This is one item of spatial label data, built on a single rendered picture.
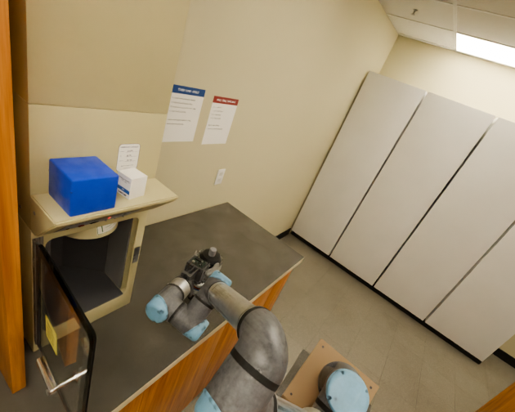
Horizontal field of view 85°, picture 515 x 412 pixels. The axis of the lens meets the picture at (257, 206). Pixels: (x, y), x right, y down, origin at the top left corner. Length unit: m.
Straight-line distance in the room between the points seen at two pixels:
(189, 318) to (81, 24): 0.78
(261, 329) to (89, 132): 0.58
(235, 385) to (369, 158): 3.05
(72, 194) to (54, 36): 0.29
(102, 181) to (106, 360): 0.65
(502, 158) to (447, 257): 1.06
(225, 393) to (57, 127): 0.62
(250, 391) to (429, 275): 3.16
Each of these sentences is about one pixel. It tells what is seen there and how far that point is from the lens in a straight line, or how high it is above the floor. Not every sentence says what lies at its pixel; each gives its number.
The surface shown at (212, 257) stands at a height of 1.18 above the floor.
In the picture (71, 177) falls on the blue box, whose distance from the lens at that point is 0.68.
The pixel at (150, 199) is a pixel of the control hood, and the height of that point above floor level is 1.51.
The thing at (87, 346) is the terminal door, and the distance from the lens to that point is 0.68.
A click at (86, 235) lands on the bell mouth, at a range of 0.96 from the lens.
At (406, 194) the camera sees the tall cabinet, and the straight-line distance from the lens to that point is 3.40.
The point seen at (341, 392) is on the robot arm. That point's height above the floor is 1.23.
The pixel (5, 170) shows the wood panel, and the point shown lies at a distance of 0.64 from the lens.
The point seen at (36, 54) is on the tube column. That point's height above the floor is 1.80.
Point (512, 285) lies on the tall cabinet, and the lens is 3.65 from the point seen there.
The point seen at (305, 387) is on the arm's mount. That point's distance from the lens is 1.19.
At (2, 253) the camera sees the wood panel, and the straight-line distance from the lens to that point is 0.74.
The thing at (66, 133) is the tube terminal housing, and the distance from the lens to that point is 0.75.
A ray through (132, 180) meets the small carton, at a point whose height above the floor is 1.57.
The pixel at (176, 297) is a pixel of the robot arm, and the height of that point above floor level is 1.19.
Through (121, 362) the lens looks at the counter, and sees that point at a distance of 1.15.
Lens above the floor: 1.93
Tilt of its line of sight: 26 degrees down
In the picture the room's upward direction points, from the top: 22 degrees clockwise
